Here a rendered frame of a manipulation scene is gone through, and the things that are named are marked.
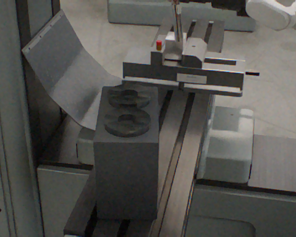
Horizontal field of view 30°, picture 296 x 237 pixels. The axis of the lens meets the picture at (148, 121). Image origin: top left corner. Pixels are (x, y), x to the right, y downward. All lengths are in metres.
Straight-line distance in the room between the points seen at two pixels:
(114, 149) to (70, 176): 0.63
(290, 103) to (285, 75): 0.39
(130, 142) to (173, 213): 0.21
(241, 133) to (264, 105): 1.85
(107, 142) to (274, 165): 0.75
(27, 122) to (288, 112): 2.14
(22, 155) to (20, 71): 0.26
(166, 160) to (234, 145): 0.32
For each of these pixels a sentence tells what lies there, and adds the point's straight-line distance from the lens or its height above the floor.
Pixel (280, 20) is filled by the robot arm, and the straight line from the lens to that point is 1.35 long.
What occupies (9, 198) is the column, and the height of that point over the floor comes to 0.62.
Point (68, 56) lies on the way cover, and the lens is 1.64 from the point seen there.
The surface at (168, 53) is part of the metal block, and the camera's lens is 1.56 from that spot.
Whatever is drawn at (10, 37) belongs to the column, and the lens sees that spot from 1.43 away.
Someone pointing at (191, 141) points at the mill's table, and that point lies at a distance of 1.34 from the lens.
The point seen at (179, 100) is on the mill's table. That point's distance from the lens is 1.51.
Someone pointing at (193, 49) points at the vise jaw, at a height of 1.04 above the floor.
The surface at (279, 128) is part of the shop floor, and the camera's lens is 3.22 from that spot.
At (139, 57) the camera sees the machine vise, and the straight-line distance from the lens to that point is 1.59.
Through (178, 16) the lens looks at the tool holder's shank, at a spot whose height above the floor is 1.15.
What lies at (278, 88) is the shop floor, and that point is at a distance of 3.66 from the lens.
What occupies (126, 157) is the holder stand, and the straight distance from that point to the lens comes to 1.01.
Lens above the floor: 1.66
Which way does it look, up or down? 31 degrees down
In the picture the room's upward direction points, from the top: 1 degrees clockwise
